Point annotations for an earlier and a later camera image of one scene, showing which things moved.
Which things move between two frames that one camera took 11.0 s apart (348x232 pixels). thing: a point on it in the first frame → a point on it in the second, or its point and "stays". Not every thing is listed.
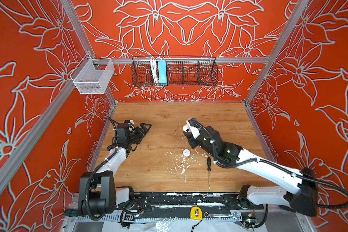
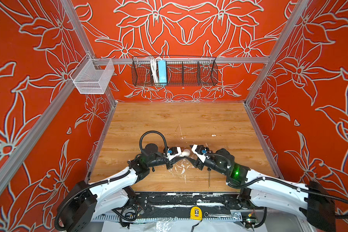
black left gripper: x=140 y=134 → x=168 y=165
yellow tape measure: x=195 y=213 stays
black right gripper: x=193 y=145 → x=196 y=163
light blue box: x=162 y=73 stays
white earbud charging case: x=186 y=152 stays
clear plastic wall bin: x=92 y=76 stays
